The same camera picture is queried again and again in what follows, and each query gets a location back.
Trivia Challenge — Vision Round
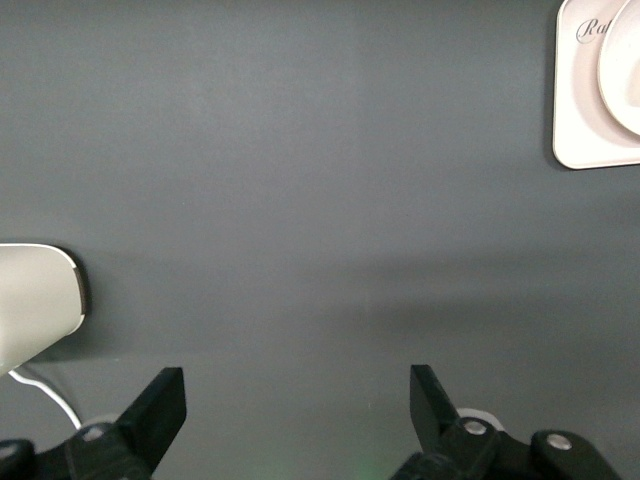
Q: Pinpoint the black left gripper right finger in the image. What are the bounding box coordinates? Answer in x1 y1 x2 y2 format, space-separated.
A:
409 363 459 452

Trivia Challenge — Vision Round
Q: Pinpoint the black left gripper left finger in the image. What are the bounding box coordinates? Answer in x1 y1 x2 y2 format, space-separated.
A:
118 366 188 474

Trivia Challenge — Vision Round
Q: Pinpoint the round cream plate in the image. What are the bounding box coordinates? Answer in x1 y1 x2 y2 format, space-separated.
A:
597 0 640 139

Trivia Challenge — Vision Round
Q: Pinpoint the cream tray with bear print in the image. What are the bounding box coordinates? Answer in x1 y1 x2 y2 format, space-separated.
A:
552 0 640 170

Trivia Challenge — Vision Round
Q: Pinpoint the white toaster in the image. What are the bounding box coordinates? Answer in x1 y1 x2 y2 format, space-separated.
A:
0 242 92 377

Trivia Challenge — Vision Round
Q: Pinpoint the white toaster power cable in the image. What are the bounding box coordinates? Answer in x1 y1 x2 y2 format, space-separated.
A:
7 366 84 432

